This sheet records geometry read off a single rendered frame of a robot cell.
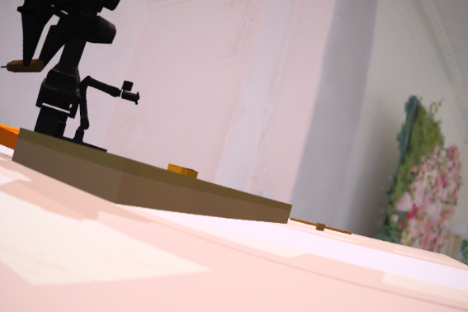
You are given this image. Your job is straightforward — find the awl with brown wooden handle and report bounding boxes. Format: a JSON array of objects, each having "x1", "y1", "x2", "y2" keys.
[{"x1": 1, "y1": 59, "x2": 44, "y2": 73}]

